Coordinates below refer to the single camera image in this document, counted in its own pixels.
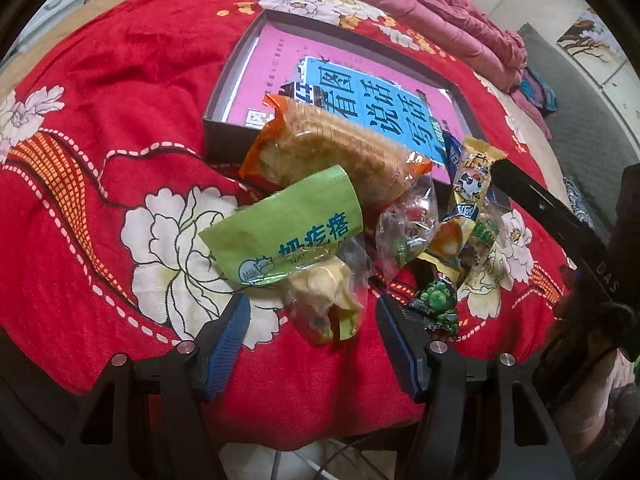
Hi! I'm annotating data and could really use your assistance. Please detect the black green pea packet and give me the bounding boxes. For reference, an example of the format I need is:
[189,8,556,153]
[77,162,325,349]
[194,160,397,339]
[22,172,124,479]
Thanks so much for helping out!
[408,272,459,337]

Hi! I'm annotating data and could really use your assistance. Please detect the yellow cartoon snack packet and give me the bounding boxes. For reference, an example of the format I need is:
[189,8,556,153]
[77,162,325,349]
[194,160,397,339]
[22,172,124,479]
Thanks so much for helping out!
[427,138,506,285]

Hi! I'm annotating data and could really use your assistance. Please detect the green milk snack packet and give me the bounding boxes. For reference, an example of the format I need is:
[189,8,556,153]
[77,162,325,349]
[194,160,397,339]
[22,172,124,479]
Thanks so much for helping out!
[198,166,370,344]

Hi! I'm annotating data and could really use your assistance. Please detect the clear red candy packet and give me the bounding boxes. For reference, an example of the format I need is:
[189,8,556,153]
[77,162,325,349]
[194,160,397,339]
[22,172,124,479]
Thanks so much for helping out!
[375,174,439,284]

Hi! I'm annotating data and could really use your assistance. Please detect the blue oreo cookie packet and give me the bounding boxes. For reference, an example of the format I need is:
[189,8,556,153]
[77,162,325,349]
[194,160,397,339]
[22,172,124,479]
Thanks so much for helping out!
[442,131,462,180]

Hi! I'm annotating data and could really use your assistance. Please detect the orange cracker packet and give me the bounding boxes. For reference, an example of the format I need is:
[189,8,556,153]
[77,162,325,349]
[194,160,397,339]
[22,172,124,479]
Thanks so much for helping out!
[240,94,433,208]

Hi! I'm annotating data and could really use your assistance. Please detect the clear meat floss packet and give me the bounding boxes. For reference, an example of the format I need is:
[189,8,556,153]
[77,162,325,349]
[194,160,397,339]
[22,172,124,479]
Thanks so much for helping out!
[469,202,504,266]

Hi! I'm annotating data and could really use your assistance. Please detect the grey padded headboard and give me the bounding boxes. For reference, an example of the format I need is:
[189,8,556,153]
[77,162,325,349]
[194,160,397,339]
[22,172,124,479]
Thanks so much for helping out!
[518,24,639,231]

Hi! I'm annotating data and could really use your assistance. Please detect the colourful folded clothes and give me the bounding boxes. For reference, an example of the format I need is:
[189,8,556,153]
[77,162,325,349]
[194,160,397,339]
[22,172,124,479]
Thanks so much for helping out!
[520,68,558,118]

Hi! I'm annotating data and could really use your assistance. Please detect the pink and blue book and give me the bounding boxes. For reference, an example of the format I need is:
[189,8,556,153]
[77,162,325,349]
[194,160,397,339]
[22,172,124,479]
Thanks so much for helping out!
[214,22,468,184]

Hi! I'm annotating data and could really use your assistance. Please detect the dark shallow box tray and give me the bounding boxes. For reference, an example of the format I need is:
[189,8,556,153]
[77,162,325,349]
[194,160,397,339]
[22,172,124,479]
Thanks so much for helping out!
[203,11,486,198]

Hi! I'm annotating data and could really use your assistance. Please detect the tan bed sheet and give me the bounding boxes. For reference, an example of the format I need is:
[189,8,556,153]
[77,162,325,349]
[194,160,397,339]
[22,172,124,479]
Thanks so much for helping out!
[0,0,156,101]

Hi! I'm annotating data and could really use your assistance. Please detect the floral wall painting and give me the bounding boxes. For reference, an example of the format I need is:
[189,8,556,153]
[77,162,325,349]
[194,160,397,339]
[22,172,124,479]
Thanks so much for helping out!
[556,8,627,86]

